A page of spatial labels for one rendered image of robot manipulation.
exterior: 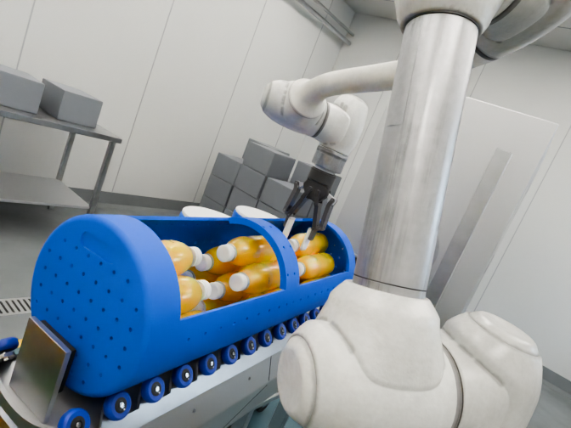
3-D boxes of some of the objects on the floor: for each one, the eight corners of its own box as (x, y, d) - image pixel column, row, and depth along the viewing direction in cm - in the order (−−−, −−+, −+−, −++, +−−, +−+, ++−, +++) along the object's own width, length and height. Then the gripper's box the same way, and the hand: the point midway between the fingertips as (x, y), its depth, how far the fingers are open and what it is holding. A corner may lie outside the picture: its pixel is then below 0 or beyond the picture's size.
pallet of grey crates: (303, 271, 503) (343, 177, 481) (261, 274, 438) (305, 166, 416) (235, 228, 569) (268, 143, 547) (190, 224, 504) (225, 129, 482)
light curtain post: (343, 492, 201) (512, 154, 170) (338, 498, 196) (512, 153, 165) (332, 482, 204) (497, 149, 173) (327, 489, 199) (496, 147, 167)
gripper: (358, 184, 118) (325, 259, 122) (302, 159, 127) (273, 229, 131) (349, 182, 112) (314, 261, 116) (291, 155, 120) (260, 229, 124)
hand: (296, 235), depth 123 cm, fingers open, 6 cm apart
